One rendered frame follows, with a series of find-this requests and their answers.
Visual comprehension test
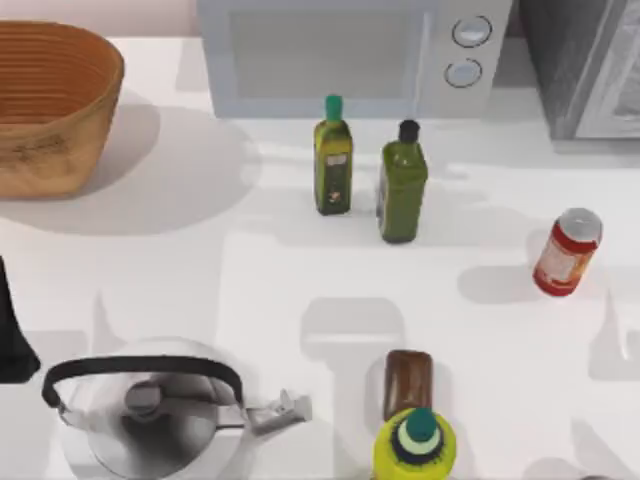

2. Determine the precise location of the pale microwave oven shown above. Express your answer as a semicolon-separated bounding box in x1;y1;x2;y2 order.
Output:
195;0;515;120

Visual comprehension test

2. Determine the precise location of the yellow-green bottle with green cap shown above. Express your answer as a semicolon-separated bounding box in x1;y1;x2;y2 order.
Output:
372;406;458;480

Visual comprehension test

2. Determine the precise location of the silver kettle with black handle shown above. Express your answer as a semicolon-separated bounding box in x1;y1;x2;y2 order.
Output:
41;337;314;480

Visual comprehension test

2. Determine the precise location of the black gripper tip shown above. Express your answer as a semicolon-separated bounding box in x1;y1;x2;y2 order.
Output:
0;255;42;385

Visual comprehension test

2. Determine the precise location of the red and white can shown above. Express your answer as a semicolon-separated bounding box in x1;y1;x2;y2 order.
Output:
532;207;604;298

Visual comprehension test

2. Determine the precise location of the green bottle with black cap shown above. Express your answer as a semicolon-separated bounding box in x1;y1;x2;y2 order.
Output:
376;118;430;246

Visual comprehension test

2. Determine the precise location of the small microwave knob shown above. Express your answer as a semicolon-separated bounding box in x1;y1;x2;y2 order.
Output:
443;57;484;90

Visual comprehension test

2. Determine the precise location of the large microwave knob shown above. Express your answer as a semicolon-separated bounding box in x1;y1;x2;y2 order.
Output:
451;14;494;49

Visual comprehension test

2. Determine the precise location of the woven wooden basket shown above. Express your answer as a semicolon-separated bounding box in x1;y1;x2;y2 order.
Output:
0;20;126;201

